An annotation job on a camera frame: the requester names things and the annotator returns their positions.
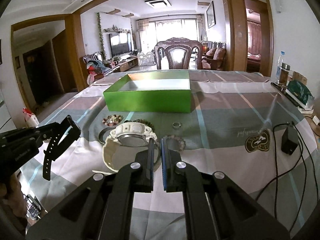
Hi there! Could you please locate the black wrist watch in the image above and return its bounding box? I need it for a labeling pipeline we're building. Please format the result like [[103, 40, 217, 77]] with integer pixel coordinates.
[[42, 124, 75, 181]]

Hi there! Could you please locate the silver bangle ring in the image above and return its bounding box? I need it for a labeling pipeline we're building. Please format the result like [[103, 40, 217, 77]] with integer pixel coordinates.
[[98, 126, 113, 145]]

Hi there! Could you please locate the red white bead bracelet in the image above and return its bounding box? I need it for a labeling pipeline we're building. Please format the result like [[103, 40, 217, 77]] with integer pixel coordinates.
[[101, 114, 125, 127]]

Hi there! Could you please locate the white wrist watch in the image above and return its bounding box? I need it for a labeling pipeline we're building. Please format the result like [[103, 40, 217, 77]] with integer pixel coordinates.
[[103, 121, 159, 172]]

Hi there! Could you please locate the pink crystal bead bracelet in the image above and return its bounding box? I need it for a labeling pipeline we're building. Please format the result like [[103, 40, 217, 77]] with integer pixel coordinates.
[[164, 134, 187, 152]]

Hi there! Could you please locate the person's left hand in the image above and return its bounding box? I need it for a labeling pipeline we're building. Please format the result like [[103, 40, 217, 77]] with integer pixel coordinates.
[[1, 173, 27, 218]]

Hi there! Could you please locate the red white paper bag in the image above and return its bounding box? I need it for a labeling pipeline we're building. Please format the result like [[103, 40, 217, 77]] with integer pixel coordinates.
[[22, 108, 39, 128]]

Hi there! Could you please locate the chair with clothes pile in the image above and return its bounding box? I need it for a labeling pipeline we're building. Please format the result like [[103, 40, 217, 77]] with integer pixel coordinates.
[[82, 51, 116, 85]]

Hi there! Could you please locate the wooden tv cabinet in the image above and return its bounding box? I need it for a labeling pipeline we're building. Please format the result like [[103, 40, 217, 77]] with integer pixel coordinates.
[[111, 56, 138, 73]]

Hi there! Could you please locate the green ivy garland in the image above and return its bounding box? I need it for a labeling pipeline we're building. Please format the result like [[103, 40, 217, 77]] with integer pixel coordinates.
[[97, 12, 106, 60]]

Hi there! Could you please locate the plaid bed sheet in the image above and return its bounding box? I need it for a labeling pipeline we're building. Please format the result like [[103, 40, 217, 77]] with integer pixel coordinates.
[[21, 70, 319, 235]]

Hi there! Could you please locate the black power adapter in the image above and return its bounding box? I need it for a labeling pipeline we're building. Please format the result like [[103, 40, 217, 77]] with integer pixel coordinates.
[[281, 126, 299, 155]]

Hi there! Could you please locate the flat screen television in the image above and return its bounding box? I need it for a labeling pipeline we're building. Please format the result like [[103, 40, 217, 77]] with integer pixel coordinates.
[[109, 33, 132, 57]]

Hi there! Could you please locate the green cardboard box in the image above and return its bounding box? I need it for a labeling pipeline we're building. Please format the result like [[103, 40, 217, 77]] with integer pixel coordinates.
[[103, 70, 191, 113]]

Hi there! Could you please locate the white baby fence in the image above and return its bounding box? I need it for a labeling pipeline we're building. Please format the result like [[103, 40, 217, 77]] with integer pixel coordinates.
[[137, 52, 156, 66]]

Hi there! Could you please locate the carved wooden dining chair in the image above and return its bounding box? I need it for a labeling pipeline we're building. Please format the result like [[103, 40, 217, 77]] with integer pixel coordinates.
[[154, 37, 202, 69]]

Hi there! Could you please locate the green tissue box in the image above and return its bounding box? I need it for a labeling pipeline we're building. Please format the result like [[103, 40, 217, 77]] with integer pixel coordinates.
[[286, 80, 315, 110]]

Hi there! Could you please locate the ceiling light fixture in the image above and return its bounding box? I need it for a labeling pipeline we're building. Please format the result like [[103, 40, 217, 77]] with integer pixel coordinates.
[[144, 0, 171, 9]]

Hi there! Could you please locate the glass jar with lid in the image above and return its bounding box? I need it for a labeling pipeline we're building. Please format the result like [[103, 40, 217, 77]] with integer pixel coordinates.
[[278, 62, 291, 86]]

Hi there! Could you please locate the plastic water bottle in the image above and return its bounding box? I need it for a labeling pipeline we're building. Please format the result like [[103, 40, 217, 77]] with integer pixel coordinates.
[[275, 51, 285, 83]]

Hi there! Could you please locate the black cable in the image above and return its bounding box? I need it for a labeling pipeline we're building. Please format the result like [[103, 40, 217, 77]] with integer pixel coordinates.
[[254, 121, 318, 234]]

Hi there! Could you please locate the framed wall picture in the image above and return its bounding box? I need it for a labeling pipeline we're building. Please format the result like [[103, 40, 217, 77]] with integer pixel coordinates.
[[206, 1, 216, 28]]

